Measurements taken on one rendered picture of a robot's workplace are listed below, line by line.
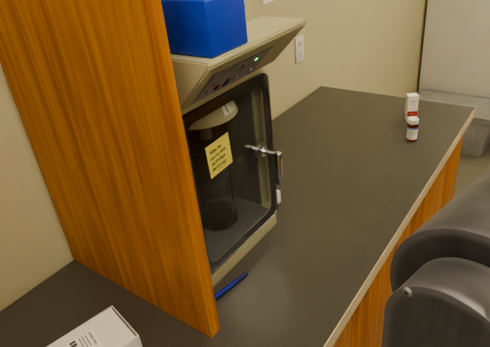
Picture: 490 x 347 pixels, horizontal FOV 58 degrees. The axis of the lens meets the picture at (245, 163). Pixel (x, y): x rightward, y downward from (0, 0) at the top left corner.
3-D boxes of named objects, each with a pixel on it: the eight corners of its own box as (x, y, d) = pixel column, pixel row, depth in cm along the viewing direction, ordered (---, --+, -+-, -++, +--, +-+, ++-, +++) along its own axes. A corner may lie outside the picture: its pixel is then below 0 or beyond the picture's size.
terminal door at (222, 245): (203, 279, 101) (173, 119, 81) (275, 211, 121) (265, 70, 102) (206, 281, 100) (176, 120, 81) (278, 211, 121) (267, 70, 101)
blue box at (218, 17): (168, 53, 76) (158, -1, 72) (205, 39, 83) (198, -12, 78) (212, 58, 71) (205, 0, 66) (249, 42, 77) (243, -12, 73)
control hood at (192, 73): (166, 111, 80) (155, 57, 75) (265, 60, 102) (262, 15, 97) (215, 122, 73) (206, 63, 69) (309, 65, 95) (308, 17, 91)
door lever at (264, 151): (268, 177, 113) (262, 181, 111) (265, 144, 108) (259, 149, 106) (286, 182, 110) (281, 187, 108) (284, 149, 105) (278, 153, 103)
